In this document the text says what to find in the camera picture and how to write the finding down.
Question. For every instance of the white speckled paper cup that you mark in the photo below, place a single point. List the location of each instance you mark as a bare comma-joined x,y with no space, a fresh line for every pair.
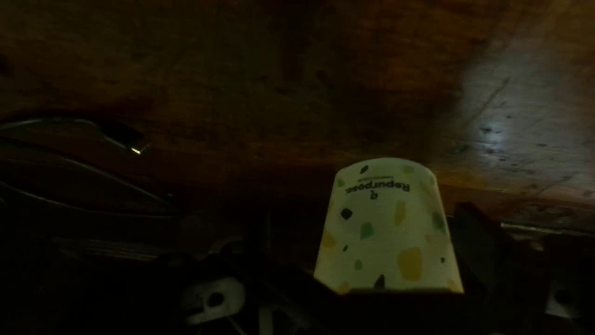
384,235

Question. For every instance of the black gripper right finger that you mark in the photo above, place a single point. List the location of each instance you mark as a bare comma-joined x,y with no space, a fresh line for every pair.
508,291

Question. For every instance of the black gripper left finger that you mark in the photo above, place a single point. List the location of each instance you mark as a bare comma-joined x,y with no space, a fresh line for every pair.
280,299

